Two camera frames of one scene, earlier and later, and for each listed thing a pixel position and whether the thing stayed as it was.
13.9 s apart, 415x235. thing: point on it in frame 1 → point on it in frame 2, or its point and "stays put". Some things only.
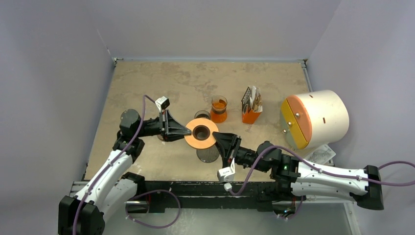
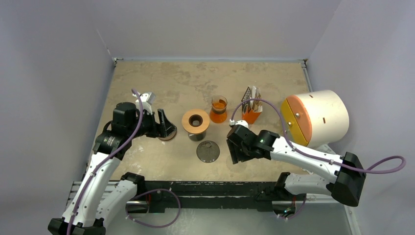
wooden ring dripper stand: [191, 140] → [195, 122]
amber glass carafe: [219, 114] stays put
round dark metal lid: [209, 154] stays put
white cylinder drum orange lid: [315, 119] stays put
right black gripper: [235, 150] → [238, 142]
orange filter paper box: [251, 104] stays put
